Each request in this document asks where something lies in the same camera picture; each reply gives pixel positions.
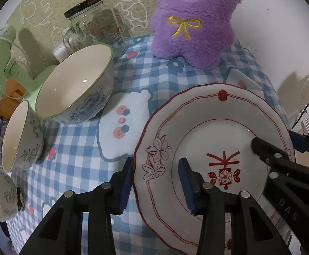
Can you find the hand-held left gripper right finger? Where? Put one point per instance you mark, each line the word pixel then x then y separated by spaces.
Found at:
pixel 186 188

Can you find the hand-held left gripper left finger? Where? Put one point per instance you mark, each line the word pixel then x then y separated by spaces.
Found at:
pixel 124 188

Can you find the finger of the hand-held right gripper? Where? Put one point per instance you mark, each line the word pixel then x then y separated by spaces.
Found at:
pixel 299 142
pixel 289 170

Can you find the white plate with red pattern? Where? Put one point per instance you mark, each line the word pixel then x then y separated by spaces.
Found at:
pixel 210 127

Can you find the grey leaf pattern ceramic bowl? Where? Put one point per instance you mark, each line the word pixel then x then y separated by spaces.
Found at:
pixel 4 199
pixel 16 138

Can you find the blue checkered cat tablecloth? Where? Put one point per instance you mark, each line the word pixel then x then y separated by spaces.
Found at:
pixel 90 151

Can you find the blue floral ceramic bowl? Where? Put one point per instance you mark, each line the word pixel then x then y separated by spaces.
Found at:
pixel 72 85

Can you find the purple plush toy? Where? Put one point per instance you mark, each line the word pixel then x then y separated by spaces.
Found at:
pixel 191 45

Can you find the clear cotton swab container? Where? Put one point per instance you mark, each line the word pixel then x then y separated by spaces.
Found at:
pixel 61 51

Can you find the glass jar with black lid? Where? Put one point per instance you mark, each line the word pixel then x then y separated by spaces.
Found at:
pixel 96 26

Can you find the green printed wall mat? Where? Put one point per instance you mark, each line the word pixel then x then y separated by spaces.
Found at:
pixel 51 5

